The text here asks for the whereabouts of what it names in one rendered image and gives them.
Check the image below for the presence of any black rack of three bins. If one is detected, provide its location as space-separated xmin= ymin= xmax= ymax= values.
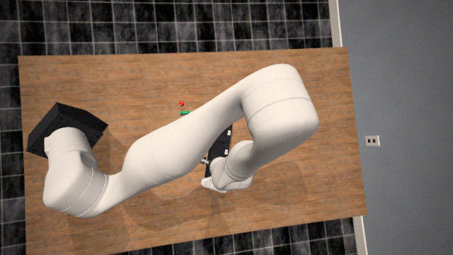
xmin=205 ymin=124 xmax=233 ymax=178

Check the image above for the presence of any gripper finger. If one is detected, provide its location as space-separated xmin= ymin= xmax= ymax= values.
xmin=200 ymin=157 xmax=211 ymax=165

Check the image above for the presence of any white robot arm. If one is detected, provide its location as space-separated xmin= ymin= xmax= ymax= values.
xmin=43 ymin=64 xmax=319 ymax=218

